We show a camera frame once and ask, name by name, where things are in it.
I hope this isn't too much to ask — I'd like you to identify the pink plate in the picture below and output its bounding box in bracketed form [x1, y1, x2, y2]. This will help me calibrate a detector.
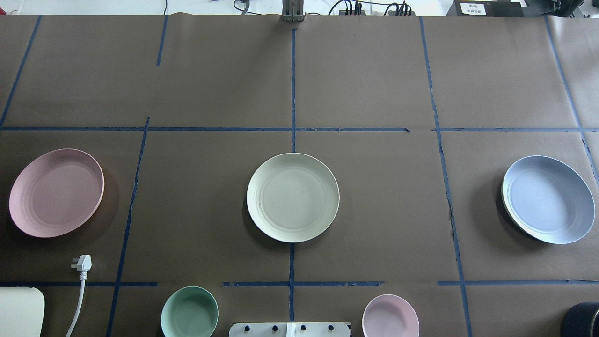
[8, 148, 105, 238]

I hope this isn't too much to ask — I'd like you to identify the cream white plate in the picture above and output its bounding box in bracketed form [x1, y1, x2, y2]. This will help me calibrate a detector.
[246, 152, 340, 243]

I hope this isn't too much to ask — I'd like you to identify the pink bowl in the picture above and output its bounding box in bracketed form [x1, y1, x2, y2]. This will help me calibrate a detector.
[362, 294, 421, 337]

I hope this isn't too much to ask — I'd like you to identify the green bowl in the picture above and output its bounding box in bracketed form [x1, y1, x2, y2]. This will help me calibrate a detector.
[161, 286, 219, 337]

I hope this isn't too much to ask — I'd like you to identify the black box with label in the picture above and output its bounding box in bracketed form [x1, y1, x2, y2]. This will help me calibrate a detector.
[445, 0, 524, 17]

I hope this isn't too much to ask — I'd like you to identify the light blue plate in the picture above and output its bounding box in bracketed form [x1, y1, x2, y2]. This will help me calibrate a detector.
[501, 155, 596, 245]

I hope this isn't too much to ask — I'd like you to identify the cream toaster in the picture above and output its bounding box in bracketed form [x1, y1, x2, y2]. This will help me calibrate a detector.
[0, 286, 45, 337]

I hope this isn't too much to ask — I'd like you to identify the dark blue saucepan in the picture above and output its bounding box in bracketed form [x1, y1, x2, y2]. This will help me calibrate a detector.
[560, 301, 599, 337]

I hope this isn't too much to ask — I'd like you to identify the aluminium frame post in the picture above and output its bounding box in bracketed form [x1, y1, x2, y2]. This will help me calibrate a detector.
[282, 0, 305, 22]

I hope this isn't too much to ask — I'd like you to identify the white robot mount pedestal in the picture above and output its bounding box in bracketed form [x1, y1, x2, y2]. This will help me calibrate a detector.
[229, 322, 352, 337]

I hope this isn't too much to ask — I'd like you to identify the white power plug cable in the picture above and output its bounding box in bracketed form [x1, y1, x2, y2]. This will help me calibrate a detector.
[65, 254, 92, 337]

